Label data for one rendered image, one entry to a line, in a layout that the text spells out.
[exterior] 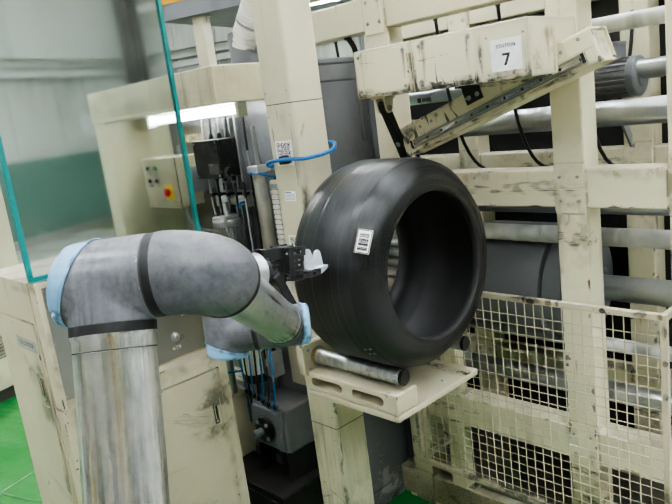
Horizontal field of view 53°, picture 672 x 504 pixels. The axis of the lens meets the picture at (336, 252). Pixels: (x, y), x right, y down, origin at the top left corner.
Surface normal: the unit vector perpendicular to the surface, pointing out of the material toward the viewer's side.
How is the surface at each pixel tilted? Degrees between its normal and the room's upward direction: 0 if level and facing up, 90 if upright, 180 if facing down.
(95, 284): 73
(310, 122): 90
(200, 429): 90
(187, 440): 90
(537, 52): 90
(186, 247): 48
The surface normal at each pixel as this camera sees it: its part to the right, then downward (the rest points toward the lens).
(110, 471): -0.02, -0.11
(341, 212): -0.63, -0.44
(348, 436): 0.69, 0.07
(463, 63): -0.71, 0.24
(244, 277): 0.83, -0.04
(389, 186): 0.15, -0.51
